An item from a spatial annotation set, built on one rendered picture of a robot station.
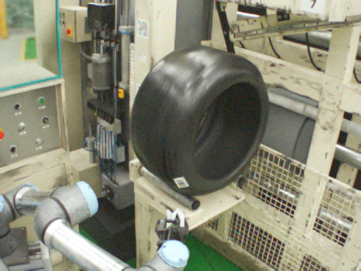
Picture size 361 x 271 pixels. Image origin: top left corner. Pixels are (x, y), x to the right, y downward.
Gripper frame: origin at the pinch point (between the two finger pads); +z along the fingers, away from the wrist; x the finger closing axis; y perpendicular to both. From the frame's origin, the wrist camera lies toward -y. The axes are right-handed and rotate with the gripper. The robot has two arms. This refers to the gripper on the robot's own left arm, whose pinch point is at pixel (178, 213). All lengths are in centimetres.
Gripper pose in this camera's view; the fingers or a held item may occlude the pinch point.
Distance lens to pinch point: 127.9
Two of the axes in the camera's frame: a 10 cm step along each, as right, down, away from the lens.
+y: -3.1, -8.2, -4.9
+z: 1.3, -5.5, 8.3
